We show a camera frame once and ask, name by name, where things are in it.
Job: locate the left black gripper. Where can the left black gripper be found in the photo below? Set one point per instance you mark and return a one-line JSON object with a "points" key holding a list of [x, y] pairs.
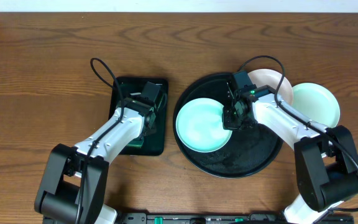
{"points": [[150, 123]]}

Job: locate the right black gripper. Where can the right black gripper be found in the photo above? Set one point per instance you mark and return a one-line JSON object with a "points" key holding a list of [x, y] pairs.
{"points": [[227, 122]]}

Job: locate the green sponge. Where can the green sponge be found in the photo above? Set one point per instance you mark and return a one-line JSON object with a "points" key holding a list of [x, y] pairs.
{"points": [[136, 143]]}

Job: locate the mint green plate front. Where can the mint green plate front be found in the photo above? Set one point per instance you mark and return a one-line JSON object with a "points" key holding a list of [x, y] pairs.
{"points": [[199, 125]]}

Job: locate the mint green plate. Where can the mint green plate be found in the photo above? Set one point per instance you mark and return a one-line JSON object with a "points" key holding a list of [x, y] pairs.
{"points": [[316, 102], [199, 125]]}

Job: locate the white pink plate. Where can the white pink plate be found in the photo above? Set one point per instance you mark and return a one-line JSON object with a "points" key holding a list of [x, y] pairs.
{"points": [[264, 76]]}

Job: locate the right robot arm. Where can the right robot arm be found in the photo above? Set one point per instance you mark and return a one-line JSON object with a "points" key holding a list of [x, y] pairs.
{"points": [[326, 159]]}

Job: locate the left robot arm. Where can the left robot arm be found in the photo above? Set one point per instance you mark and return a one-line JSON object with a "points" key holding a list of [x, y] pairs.
{"points": [[73, 185]]}

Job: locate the black rectangular tray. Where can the black rectangular tray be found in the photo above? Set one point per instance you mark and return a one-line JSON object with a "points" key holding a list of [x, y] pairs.
{"points": [[153, 144]]}

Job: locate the black round tray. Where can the black round tray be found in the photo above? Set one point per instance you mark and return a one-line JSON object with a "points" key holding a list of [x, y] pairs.
{"points": [[246, 153]]}

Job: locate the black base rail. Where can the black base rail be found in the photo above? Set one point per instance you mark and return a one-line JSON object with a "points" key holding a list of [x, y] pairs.
{"points": [[143, 218]]}

